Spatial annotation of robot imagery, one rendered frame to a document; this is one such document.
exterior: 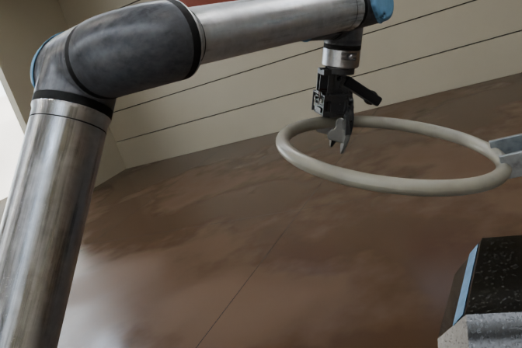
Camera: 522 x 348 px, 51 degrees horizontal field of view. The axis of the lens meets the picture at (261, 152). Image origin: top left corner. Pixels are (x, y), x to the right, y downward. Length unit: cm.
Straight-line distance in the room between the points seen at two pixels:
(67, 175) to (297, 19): 44
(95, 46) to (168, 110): 820
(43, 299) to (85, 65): 31
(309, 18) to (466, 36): 640
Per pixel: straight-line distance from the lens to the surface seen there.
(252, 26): 86
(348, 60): 133
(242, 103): 827
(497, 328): 125
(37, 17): 938
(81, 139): 81
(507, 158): 118
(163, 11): 76
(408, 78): 749
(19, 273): 79
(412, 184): 99
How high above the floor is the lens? 152
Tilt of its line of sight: 12 degrees down
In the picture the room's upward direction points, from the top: 19 degrees counter-clockwise
